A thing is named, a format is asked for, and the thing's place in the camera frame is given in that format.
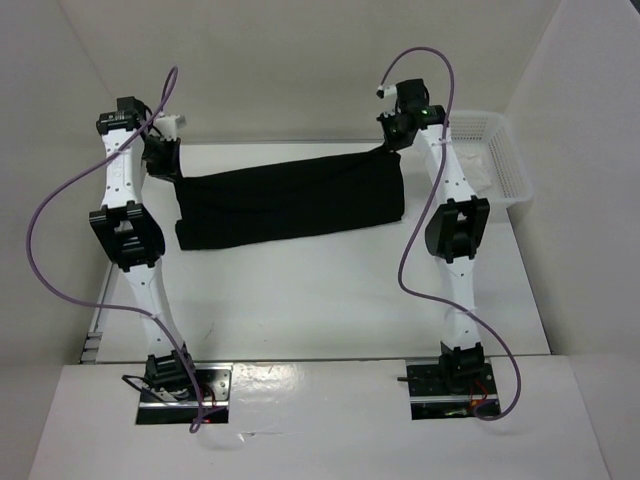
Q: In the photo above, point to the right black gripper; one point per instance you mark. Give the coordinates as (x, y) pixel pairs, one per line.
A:
(385, 121)

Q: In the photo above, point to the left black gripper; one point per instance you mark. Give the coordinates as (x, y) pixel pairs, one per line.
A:
(171, 169)

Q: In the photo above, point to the black tank top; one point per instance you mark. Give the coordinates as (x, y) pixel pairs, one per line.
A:
(289, 200)

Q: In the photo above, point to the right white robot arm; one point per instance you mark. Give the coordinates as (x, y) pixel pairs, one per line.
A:
(455, 230)

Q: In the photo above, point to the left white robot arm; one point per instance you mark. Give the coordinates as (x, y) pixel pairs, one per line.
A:
(134, 241)

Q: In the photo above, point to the white tank top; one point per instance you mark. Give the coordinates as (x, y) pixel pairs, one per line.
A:
(477, 173)

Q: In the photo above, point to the white plastic basket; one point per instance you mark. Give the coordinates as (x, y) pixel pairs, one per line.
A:
(490, 133)

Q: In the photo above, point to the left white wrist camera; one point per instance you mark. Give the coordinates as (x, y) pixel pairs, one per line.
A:
(168, 126)

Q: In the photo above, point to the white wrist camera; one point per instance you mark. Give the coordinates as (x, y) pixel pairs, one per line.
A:
(383, 92)
(168, 126)

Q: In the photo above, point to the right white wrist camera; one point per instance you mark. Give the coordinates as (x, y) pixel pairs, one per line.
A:
(383, 92)

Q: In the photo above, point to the aluminium table edge rail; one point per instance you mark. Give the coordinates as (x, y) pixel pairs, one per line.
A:
(95, 332)

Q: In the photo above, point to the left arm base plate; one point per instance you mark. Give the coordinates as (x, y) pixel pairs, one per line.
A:
(158, 406)

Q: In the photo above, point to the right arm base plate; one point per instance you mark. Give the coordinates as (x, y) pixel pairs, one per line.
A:
(433, 396)

